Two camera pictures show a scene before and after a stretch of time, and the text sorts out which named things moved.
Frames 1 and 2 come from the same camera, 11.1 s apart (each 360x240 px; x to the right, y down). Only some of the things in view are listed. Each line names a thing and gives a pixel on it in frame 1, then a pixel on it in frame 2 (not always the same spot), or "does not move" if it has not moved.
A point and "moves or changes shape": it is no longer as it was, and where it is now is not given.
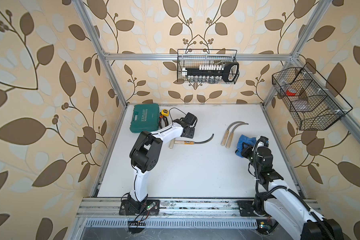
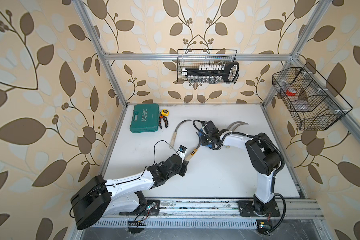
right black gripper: (248, 149) -> (203, 141)
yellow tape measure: (165, 112) does not move
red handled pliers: (165, 119) does not move
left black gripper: (191, 135) -> (184, 168)
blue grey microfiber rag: (243, 139) moves or changes shape
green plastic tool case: (146, 118) does not move
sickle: (173, 142) -> (194, 151)
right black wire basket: (316, 105) does not move
